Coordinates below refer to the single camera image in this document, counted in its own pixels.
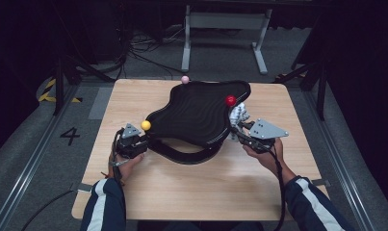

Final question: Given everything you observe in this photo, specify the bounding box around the hand-held gripper cable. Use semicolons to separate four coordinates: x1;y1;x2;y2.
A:
112;129;124;186
268;148;287;231

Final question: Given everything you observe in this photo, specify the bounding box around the aluminium floor rail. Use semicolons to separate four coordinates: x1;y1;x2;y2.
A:
0;85;82;231
305;90;378;231

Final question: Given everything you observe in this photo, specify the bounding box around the black wavy tray stand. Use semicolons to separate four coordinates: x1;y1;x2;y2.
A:
141;75;252;166

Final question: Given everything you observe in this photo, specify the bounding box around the black floor cable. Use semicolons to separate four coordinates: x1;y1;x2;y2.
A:
19;189;79;231

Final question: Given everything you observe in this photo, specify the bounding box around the grey metal stand frame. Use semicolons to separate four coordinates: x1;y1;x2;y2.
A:
182;4;273;75

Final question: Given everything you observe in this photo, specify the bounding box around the person's right hand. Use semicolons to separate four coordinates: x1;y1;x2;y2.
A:
243;138;286;176

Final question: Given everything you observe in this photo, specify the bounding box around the black tripod stand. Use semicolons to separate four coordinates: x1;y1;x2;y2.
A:
51;47;116;116
272;57;327;121

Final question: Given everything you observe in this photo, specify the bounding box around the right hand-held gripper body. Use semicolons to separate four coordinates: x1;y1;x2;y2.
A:
239;118;290;154

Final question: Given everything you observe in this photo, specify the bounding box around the white dotted cloth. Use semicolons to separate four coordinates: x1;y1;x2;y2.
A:
228;101;251;142

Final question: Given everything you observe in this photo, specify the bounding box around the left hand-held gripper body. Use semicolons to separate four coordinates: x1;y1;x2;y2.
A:
116;122;149;160

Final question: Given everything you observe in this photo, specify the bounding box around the right hand-held gripper cable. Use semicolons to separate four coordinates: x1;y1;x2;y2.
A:
268;148;287;231

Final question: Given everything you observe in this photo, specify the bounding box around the tangle of black floor cables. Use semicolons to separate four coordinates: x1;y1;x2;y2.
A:
98;18;191;81

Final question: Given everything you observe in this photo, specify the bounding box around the left hand-held gripper cable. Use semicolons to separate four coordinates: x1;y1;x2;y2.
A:
112;129;124;186

